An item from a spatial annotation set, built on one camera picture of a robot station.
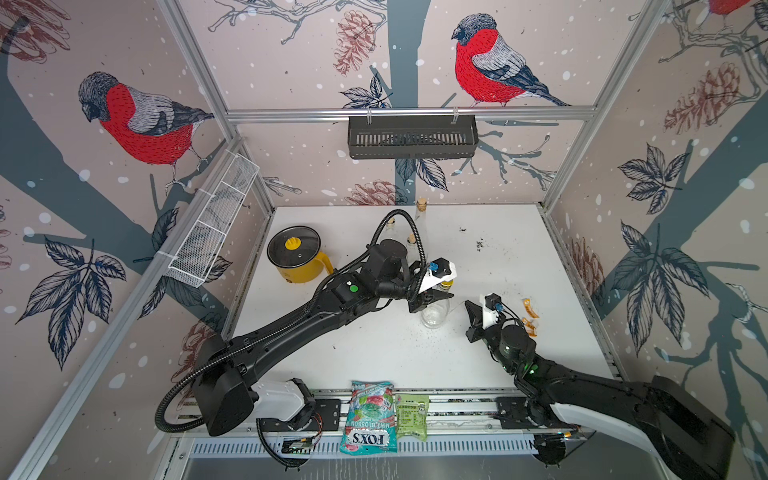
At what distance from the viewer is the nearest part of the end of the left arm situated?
545 millimetres

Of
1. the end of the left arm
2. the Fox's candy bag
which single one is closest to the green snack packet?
the Fox's candy bag

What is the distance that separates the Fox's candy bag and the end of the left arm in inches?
12.2

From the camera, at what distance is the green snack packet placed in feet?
2.34

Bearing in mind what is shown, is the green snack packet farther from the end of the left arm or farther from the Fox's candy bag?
the end of the left arm

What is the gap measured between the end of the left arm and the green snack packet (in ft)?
1.08

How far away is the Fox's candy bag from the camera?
2.29 ft

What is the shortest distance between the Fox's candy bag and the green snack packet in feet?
0.06
